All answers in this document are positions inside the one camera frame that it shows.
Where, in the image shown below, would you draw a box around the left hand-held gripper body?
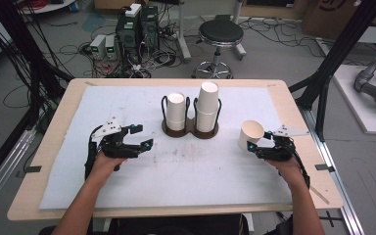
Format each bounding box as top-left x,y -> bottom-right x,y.
92,117 -> 145,160

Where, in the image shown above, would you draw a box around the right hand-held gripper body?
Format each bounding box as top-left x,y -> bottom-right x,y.
256,124 -> 310,162

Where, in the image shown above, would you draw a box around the single white paper cup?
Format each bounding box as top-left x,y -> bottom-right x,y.
238,119 -> 265,151

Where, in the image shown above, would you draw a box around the tall stack of white cups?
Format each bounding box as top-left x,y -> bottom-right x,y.
195,80 -> 220,133

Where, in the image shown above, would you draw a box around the person's left hand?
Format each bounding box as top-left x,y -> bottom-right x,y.
91,150 -> 128,184

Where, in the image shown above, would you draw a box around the person's right hand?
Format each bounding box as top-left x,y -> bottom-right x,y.
267,158 -> 306,191

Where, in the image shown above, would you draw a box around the short stack of white cups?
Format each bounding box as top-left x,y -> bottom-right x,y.
166,91 -> 187,131

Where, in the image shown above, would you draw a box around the black tape piece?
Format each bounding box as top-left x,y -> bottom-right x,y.
314,164 -> 336,173
23,165 -> 43,174

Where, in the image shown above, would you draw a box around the white table mat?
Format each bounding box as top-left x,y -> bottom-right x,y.
38,85 -> 293,211

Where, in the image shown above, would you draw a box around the light wooden table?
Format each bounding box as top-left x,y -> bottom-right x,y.
7,77 -> 345,222

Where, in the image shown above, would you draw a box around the electronics boxes on floor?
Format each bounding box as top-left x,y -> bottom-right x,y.
77,19 -> 184,79

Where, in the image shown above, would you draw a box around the grey power supply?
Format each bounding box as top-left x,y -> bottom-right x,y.
105,34 -> 118,61
89,33 -> 107,61

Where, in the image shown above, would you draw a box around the white floor board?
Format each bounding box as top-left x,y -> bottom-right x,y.
332,64 -> 376,136

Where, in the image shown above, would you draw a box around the person's dark clothing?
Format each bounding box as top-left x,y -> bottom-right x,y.
38,213 -> 251,235

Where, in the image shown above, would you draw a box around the black computer tower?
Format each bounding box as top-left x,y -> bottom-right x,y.
140,5 -> 161,53
116,13 -> 142,64

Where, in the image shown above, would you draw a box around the grey desk leg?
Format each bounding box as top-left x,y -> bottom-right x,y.
175,0 -> 192,64
232,0 -> 248,61

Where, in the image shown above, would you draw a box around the black round stool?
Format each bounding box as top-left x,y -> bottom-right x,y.
191,19 -> 245,79

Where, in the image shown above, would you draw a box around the white box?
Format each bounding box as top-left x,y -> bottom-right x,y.
124,3 -> 142,18

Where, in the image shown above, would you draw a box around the cardboard box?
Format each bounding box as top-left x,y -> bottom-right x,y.
302,0 -> 376,41

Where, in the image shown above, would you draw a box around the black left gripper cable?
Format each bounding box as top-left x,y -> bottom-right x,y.
83,125 -> 100,181

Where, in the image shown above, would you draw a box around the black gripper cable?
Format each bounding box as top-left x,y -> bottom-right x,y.
83,125 -> 100,181
292,145 -> 311,191

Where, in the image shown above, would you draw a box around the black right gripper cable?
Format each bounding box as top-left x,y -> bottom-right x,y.
292,145 -> 311,191

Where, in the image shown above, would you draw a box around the aluminium rail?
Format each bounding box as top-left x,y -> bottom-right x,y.
0,126 -> 37,217
300,107 -> 366,235

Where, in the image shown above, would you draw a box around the black frame post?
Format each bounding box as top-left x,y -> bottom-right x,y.
0,0 -> 74,102
288,0 -> 376,142

